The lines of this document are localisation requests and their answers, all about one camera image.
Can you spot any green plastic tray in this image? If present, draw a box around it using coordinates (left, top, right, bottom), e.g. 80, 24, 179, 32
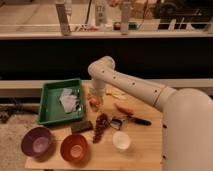
38, 78, 84, 126

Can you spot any black handled peeler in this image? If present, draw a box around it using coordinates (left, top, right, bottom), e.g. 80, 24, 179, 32
109, 116, 151, 130

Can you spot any purple bowl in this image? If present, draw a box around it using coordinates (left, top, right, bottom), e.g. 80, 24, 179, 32
21, 127, 52, 158

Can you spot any small metal cup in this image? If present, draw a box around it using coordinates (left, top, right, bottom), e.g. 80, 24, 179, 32
89, 99, 101, 112

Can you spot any brown grape bunch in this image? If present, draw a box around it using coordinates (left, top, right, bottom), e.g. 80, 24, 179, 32
93, 113, 109, 143

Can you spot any orange carrot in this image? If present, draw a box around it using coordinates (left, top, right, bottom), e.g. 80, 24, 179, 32
114, 103, 134, 116

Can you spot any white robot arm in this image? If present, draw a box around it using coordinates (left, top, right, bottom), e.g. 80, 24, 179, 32
88, 56, 213, 171

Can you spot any orange yellow apple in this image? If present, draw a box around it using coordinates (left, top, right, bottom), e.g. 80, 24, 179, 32
89, 98, 99, 106

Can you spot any dark rectangular block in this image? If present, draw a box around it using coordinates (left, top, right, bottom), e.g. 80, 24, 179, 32
71, 121, 93, 133

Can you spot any clear plastic bag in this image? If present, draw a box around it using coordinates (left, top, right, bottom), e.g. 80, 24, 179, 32
59, 88, 79, 113

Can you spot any wooden board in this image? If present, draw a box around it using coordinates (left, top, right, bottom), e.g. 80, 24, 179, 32
25, 81, 179, 171

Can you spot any orange bowl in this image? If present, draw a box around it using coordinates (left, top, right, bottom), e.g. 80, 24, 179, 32
60, 134, 88, 163

